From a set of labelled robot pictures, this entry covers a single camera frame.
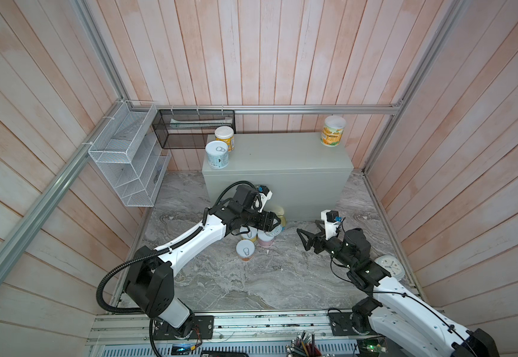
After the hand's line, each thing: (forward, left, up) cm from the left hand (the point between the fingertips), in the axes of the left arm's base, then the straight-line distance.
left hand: (272, 224), depth 80 cm
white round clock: (-9, -47, -15) cm, 50 cm away
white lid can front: (-3, -1, 0) cm, 3 cm away
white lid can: (0, +3, -13) cm, 13 cm away
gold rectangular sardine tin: (+10, -6, -15) cm, 19 cm away
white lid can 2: (+2, +7, -12) cm, 14 cm away
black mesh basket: (+47, +42, +8) cm, 64 cm away
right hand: (-1, -13, +1) cm, 13 cm away
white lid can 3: (-5, +10, -12) cm, 16 cm away
